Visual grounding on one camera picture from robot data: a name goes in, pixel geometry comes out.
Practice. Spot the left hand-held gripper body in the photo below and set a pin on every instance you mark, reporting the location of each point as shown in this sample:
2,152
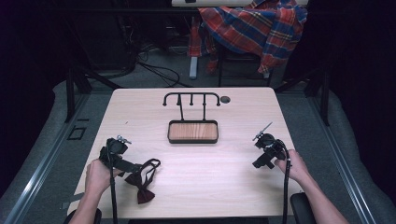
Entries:
114,150

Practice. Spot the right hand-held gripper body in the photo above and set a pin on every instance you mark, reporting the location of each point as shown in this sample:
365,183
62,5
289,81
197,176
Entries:
271,145

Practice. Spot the dark red bow tie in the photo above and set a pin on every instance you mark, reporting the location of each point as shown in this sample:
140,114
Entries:
144,195

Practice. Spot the person's right hand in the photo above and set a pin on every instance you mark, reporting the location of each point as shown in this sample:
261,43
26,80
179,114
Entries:
295,168

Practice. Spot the person's left hand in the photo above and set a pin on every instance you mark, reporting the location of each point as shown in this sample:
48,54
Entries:
98,175

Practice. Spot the black hook rack, wooden tray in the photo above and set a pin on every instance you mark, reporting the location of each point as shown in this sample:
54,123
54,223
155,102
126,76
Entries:
193,132

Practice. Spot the black metal stand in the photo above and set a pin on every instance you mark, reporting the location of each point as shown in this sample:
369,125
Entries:
71,93

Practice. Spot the black chair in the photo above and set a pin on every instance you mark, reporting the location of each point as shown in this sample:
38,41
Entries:
236,60

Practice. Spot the white table leg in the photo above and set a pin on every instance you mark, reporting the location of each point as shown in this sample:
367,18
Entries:
193,67

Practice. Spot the red blue plaid shirt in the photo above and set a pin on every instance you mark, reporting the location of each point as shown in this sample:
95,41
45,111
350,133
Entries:
258,28

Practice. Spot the white table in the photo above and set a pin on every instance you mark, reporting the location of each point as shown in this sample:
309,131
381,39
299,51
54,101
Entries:
218,2

